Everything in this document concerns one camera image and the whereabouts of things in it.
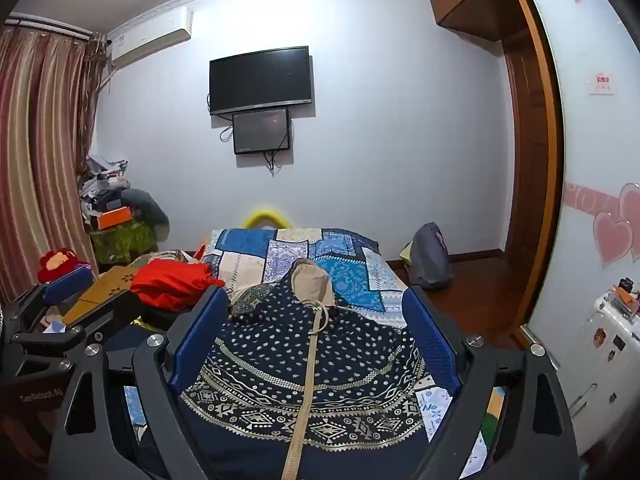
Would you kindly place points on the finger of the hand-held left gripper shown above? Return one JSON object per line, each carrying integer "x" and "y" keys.
{"x": 65, "y": 282}
{"x": 100, "y": 315}

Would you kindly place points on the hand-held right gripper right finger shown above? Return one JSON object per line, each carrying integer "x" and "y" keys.
{"x": 430, "y": 340}

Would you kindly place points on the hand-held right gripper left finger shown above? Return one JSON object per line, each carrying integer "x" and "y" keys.
{"x": 200, "y": 340}

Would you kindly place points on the navy patterned hooded robe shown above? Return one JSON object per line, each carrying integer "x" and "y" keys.
{"x": 310, "y": 360}

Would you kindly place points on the red plush toy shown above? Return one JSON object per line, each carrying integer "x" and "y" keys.
{"x": 57, "y": 260}

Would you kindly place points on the brown perforated board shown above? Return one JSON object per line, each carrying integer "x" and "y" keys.
{"x": 107, "y": 282}

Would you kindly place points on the black garment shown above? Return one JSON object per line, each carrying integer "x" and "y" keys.
{"x": 160, "y": 313}

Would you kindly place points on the red garment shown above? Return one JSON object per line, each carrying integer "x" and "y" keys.
{"x": 170, "y": 280}

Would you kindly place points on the green patterned cloth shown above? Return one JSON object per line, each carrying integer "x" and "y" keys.
{"x": 120, "y": 242}

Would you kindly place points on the grey backpack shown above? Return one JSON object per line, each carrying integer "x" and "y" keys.
{"x": 430, "y": 260}

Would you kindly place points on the orange box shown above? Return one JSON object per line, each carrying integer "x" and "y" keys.
{"x": 115, "y": 217}

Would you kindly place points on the yellow bag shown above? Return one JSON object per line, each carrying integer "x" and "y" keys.
{"x": 406, "y": 255}

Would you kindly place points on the blue patchwork bed sheet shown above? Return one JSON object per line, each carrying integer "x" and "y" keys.
{"x": 340, "y": 270}

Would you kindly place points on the dark grey bundle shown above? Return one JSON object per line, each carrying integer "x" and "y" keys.
{"x": 150, "y": 205}

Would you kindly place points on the striped red curtain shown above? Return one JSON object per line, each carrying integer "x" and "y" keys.
{"x": 40, "y": 160}

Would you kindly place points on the yellow curved tube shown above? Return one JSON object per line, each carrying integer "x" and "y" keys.
{"x": 252, "y": 220}

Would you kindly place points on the white suitcase with stickers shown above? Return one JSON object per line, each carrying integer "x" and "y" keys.
{"x": 600, "y": 360}

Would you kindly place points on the small gadget pile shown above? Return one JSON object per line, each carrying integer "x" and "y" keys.
{"x": 625, "y": 295}

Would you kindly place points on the small black monitor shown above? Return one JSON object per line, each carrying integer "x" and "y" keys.
{"x": 260, "y": 130}

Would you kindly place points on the white door with pink hearts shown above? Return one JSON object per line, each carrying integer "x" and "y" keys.
{"x": 575, "y": 160}

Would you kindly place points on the dark curtain rod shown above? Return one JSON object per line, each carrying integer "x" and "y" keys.
{"x": 50, "y": 26}

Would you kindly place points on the white air conditioner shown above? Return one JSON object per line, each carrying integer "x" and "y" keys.
{"x": 150, "y": 37}

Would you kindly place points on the red door sticker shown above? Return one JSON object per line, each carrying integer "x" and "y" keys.
{"x": 601, "y": 84}

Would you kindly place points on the black wall television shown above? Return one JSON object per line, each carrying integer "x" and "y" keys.
{"x": 260, "y": 80}

